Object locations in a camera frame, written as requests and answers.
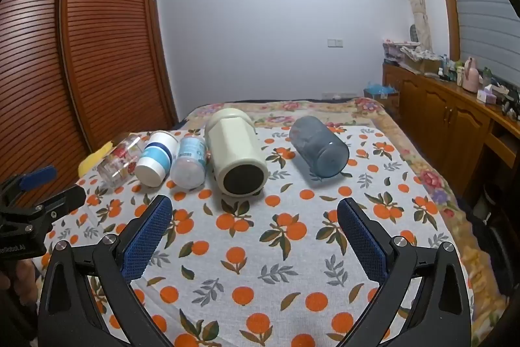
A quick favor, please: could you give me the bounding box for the pink kettle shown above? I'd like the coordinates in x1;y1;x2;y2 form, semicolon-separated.
462;58;480;92

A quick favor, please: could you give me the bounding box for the clear bottle with blue label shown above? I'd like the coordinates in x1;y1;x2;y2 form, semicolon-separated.
170;134;208;188

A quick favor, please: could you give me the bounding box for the floral blanket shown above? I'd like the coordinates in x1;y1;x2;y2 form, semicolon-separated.
175;97;513;331

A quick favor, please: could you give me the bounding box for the blue plastic bag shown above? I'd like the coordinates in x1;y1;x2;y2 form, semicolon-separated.
363;81;401;116

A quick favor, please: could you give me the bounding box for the person's left hand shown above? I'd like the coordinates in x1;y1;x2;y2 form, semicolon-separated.
10;261;42;306

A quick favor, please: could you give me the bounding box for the tissue box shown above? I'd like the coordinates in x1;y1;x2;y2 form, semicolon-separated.
477;85;499;105

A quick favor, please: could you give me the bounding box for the pile of patterned cloth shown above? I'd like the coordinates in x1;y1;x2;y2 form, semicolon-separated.
383;40;441;73

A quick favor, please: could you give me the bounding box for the yellow cloth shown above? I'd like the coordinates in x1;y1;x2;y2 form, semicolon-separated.
78;141;116;177

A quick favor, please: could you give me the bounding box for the grey window blind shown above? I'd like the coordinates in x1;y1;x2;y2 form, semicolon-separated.
436;0;520;87

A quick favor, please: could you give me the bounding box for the wooden cabinet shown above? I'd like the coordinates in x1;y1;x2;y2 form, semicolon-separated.
382;62;520;209

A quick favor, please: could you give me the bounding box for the orange fruit print tablecloth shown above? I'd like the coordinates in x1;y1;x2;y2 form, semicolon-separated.
43;125;476;347

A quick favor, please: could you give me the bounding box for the clear printed glass cup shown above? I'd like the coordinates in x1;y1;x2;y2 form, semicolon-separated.
97;132;146;189

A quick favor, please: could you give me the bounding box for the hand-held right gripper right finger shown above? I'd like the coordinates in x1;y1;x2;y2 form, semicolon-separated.
336;197;474;347

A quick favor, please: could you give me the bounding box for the blue translucent cup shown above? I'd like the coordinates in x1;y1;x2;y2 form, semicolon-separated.
289;116;350;179

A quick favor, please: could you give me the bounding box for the large cream cup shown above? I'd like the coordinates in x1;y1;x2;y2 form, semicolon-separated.
204;108;269;197

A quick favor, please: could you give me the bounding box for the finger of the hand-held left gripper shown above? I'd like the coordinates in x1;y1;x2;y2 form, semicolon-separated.
0;185;87;228
0;165;58;206

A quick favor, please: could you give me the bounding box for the white cup with blue band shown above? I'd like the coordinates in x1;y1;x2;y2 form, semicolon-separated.
135;130;180;186

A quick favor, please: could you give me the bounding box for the brown slatted wooden wardrobe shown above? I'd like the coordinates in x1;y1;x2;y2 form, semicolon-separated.
0;0;179;209

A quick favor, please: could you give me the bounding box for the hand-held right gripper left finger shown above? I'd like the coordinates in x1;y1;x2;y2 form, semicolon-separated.
37;194;175;347

